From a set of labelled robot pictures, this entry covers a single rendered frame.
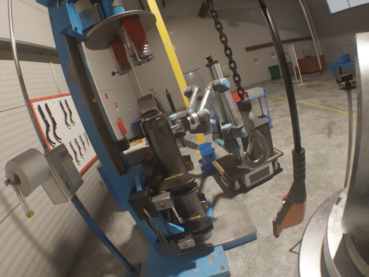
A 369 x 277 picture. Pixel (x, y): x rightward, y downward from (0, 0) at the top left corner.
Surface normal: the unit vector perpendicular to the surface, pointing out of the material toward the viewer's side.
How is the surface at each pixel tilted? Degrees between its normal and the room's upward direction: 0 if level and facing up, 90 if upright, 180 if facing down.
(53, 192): 90
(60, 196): 90
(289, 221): 90
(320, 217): 0
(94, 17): 90
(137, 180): 45
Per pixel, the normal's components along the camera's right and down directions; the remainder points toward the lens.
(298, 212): -0.63, 0.44
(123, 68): 0.57, 0.06
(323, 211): -0.33, -0.90
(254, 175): 0.18, 0.25
